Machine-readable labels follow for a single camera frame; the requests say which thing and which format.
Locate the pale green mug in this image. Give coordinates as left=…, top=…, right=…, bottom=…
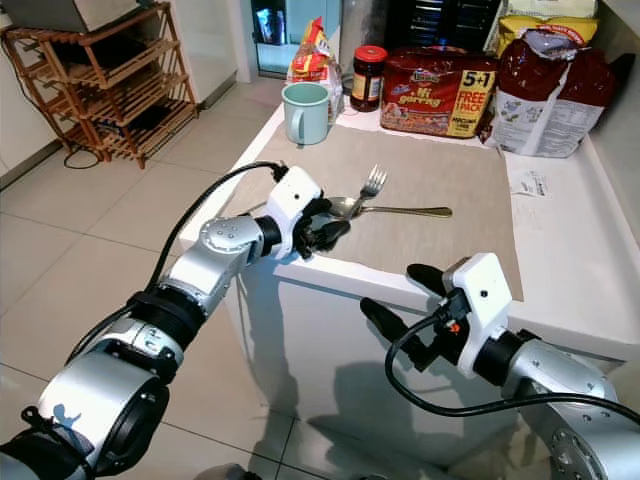
left=280, top=81, right=332, bottom=148

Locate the silver metal fork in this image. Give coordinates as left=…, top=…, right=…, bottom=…
left=346, top=164, right=389, bottom=219

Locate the orange and red snack bag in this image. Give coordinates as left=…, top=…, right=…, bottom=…
left=287, top=16, right=348, bottom=97

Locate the black cable on floor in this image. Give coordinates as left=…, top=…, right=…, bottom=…
left=63, top=146, right=103, bottom=171

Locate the yellow snack bag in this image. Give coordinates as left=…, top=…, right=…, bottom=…
left=496, top=13, right=600, bottom=57

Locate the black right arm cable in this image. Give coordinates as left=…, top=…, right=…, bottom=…
left=384, top=312, right=640, bottom=418

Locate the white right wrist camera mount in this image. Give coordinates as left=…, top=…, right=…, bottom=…
left=444, top=252, right=514, bottom=378

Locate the large red and white bag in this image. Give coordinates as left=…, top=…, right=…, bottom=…
left=484, top=26, right=620, bottom=159

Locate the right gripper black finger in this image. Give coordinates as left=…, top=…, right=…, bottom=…
left=359, top=296, right=434, bottom=349
left=406, top=263, right=454, bottom=298

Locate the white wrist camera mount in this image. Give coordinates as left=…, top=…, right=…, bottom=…
left=264, top=165, right=324, bottom=261
left=444, top=252, right=514, bottom=378

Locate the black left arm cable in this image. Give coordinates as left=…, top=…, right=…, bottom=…
left=65, top=160, right=286, bottom=366

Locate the dark jar with red lid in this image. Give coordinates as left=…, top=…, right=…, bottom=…
left=350, top=44, right=390, bottom=114

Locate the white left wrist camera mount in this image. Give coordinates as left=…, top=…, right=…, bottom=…
left=264, top=165, right=324, bottom=261

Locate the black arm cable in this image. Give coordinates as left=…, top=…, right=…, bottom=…
left=65, top=160, right=286, bottom=366
left=384, top=312, right=640, bottom=418

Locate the metal spoon with golden handle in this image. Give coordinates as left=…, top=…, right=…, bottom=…
left=326, top=196, right=454, bottom=220

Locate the beige woven placemat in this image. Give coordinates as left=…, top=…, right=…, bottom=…
left=220, top=123, right=527, bottom=302

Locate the white table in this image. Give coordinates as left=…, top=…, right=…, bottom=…
left=178, top=95, right=640, bottom=480

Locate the wooden slatted shoe rack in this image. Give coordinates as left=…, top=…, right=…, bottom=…
left=1, top=4, right=200, bottom=170

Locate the grey box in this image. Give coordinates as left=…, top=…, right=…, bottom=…
left=0, top=0, right=151, bottom=35

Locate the small white paper receipt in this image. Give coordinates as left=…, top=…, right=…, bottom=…
left=509, top=169, right=550, bottom=199

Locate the red instant noodle multipack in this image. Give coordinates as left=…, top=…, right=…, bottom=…
left=379, top=46, right=500, bottom=139

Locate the glass door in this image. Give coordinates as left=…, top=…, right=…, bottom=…
left=251, top=0, right=343, bottom=79

